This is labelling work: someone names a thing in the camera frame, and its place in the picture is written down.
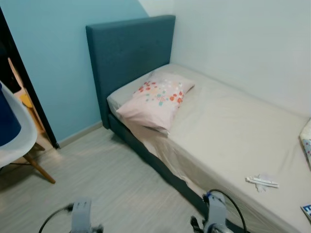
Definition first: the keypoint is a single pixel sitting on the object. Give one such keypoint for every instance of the pink pillow with coloured dots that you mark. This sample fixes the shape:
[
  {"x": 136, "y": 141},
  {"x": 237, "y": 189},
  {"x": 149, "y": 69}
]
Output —
[{"x": 150, "y": 107}]

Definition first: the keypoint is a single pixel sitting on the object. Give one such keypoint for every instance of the cream cartoon print blanket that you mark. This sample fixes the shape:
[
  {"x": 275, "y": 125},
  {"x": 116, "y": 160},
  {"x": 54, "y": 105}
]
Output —
[{"x": 306, "y": 141}]

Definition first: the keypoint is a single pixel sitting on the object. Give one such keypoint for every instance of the white tube-shaped item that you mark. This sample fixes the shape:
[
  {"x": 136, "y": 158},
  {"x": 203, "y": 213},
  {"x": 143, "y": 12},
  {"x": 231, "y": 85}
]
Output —
[{"x": 262, "y": 182}]

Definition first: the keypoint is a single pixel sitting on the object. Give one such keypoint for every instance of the mattress with beige sheet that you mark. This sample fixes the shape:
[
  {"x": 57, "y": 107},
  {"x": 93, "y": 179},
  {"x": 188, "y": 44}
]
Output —
[{"x": 218, "y": 131}]

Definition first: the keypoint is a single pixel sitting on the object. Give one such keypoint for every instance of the beige skirting board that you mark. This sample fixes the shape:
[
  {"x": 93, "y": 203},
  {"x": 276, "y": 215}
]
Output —
[{"x": 80, "y": 133}]

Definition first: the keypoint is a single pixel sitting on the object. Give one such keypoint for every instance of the small yellow object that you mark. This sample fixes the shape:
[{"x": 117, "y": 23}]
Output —
[{"x": 26, "y": 100}]

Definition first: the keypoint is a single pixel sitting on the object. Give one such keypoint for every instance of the teal upholstered bed headboard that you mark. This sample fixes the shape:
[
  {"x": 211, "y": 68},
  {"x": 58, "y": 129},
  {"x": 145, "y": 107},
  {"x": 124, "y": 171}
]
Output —
[{"x": 126, "y": 48}]

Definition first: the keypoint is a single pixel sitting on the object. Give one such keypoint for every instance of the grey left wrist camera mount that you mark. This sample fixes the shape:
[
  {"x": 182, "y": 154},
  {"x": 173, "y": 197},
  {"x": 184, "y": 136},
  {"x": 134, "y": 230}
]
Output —
[{"x": 81, "y": 213}]

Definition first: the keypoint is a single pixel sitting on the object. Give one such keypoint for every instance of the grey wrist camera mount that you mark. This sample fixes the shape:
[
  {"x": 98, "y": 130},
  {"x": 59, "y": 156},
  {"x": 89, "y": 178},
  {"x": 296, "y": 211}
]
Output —
[
  {"x": 216, "y": 208},
  {"x": 81, "y": 213}
]

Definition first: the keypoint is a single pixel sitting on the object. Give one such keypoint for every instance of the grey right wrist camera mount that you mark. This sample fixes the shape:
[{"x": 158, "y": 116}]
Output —
[{"x": 216, "y": 208}]

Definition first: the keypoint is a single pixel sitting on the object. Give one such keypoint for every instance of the dark teal bed frame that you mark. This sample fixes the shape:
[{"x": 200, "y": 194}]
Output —
[{"x": 146, "y": 148}]

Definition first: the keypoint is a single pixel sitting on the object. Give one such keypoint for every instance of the dark door frame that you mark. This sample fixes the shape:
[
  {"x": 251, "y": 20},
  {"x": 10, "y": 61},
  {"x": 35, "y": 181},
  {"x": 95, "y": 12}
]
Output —
[{"x": 25, "y": 73}]

